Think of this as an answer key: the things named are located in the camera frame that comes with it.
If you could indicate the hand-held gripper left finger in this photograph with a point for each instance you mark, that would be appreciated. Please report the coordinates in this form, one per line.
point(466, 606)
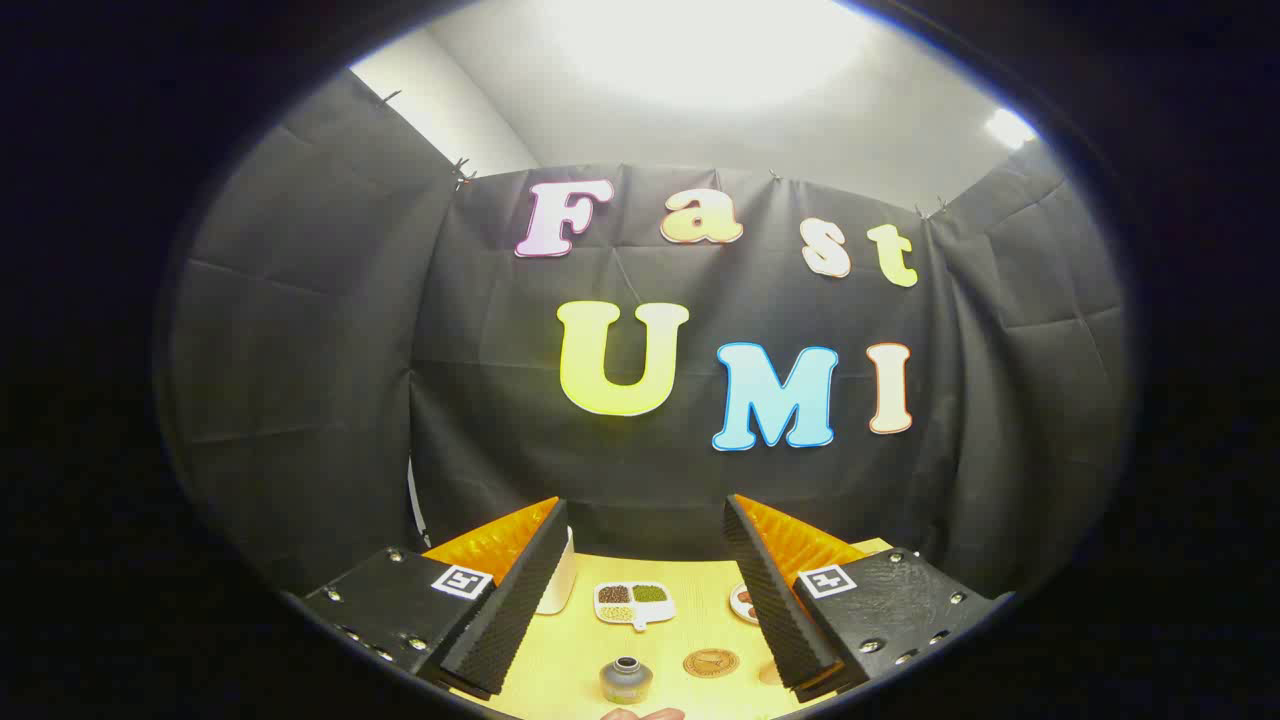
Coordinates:
point(510, 615)

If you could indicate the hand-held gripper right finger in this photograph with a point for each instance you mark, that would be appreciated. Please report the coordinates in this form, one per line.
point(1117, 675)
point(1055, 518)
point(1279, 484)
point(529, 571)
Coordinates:
point(775, 610)

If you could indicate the round cork coaster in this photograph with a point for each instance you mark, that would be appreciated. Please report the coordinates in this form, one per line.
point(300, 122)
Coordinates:
point(711, 662)

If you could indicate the silver bottle with green label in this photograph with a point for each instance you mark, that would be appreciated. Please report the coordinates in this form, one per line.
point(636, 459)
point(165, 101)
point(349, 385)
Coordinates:
point(626, 682)

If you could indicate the white round plate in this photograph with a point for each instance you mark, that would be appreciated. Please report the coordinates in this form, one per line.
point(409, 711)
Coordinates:
point(741, 604)

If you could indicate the white toaster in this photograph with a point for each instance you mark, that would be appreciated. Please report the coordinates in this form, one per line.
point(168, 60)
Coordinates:
point(557, 580)

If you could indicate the wooden table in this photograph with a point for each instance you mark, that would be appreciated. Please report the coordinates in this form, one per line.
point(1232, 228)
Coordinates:
point(560, 660)

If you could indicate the white beans pile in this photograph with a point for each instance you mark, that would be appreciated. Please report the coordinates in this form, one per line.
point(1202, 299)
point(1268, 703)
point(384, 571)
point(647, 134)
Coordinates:
point(615, 613)

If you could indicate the brown beans pile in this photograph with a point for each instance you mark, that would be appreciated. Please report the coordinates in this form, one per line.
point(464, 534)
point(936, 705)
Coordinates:
point(613, 594)

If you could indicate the white divided dish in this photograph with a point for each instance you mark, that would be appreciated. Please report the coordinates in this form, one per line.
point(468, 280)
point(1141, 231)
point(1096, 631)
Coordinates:
point(637, 620)

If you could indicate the green beans pile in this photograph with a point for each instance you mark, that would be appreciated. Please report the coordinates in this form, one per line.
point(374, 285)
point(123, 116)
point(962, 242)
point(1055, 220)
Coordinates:
point(649, 593)

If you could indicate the ceiling lamp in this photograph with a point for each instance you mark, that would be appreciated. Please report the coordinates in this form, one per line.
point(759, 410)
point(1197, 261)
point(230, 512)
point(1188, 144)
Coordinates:
point(1008, 128)

